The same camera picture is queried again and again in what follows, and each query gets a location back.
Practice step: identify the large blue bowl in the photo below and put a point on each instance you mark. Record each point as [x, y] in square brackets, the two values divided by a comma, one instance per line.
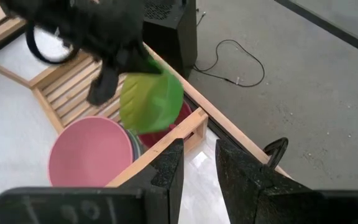
[135, 143]

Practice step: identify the small magenta bowl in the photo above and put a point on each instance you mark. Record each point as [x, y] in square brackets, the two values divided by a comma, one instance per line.
[162, 137]

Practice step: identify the large pink bowl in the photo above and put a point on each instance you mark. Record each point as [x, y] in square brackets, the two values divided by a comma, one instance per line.
[89, 152]

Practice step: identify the wooden slatted shelf rack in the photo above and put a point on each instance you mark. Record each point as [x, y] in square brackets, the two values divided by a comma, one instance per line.
[73, 90]

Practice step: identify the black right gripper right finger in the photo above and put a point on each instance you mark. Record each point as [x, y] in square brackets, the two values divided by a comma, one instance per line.
[244, 180]

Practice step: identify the small green translucent bowl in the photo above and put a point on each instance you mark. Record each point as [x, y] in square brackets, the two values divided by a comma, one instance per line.
[151, 99]

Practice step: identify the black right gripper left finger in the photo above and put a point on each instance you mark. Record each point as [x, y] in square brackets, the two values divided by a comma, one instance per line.
[166, 186]

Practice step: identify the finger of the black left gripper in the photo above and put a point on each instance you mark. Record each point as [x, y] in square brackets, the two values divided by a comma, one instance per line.
[138, 62]
[102, 84]

